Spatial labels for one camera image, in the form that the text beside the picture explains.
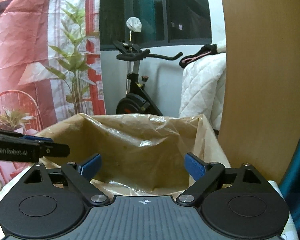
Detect black exercise bike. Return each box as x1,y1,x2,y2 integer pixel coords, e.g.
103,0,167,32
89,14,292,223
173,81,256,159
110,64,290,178
113,41,183,116

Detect dark window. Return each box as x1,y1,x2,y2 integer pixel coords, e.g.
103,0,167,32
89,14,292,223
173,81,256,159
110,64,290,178
100,0,212,50

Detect wooden panel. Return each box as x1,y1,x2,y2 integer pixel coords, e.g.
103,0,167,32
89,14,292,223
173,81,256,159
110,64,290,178
218,0,300,183

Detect cardboard box with plastic liner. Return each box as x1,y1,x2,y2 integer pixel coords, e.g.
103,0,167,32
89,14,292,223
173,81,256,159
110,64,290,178
39,113,230,197

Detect white quilted blanket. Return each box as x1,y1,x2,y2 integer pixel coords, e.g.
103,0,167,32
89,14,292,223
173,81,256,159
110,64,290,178
179,40,226,131

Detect lamp with white cover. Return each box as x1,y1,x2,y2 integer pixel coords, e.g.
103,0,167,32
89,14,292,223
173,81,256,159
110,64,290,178
126,17,142,42

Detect red printed backdrop cloth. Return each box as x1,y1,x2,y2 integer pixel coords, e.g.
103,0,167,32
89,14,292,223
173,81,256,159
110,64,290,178
0,0,107,188

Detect black garment on blanket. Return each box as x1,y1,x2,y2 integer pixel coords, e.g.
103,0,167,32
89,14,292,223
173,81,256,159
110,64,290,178
179,44,218,69

